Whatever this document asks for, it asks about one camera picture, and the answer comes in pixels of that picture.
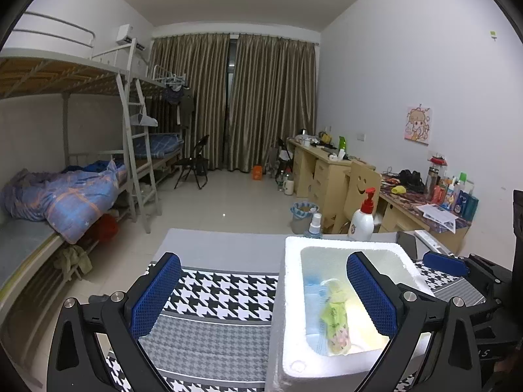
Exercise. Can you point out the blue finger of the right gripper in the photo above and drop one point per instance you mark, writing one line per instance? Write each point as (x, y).
(449, 265)

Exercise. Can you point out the metal bunk bed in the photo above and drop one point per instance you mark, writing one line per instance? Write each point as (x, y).
(108, 73)

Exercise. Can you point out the orange box on floor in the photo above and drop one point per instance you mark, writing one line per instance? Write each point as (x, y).
(257, 173)

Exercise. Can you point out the houndstooth table mat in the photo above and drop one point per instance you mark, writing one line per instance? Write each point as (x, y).
(213, 332)

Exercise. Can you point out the white lotion pump bottle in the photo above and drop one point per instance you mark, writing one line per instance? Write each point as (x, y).
(362, 223)

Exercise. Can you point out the yellow object on desk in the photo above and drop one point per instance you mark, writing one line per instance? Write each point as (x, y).
(399, 190)

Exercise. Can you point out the black bag on desk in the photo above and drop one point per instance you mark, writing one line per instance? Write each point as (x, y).
(411, 181)

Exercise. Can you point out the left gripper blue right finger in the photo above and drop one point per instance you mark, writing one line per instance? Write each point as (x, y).
(451, 361)

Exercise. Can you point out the wooden desk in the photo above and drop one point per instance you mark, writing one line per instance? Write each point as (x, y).
(338, 188)

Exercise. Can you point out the smiley wooden chair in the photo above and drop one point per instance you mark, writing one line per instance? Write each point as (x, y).
(359, 178)

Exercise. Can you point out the white styrofoam box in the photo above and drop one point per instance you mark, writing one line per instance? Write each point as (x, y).
(292, 364)

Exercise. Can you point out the white remote control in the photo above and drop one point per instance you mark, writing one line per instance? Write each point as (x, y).
(431, 242)

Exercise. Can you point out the blue plaid quilt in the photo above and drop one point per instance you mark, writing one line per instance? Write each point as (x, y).
(71, 202)

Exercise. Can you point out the brown curtains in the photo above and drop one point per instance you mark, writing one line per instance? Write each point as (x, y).
(249, 93)

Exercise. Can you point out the black folding chair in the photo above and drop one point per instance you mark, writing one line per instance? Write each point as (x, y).
(196, 164)

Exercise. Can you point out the toiletry bottles group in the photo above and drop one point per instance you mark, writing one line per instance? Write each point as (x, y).
(452, 193)

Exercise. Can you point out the white papers on desk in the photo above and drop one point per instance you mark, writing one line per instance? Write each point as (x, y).
(439, 215)

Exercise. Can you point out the cartoon girl poster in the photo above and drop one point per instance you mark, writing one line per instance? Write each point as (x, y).
(418, 124)

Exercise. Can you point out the white air conditioner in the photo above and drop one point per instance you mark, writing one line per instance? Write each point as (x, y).
(125, 35)

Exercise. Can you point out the hanging dark clothes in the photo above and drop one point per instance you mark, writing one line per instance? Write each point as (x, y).
(182, 100)

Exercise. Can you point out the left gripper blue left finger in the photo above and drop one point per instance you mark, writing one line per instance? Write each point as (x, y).
(76, 360)

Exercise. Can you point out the grey trash bin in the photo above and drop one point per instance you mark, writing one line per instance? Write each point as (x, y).
(302, 214)

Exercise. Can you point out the black smartphone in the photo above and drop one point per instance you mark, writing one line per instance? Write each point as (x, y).
(408, 243)

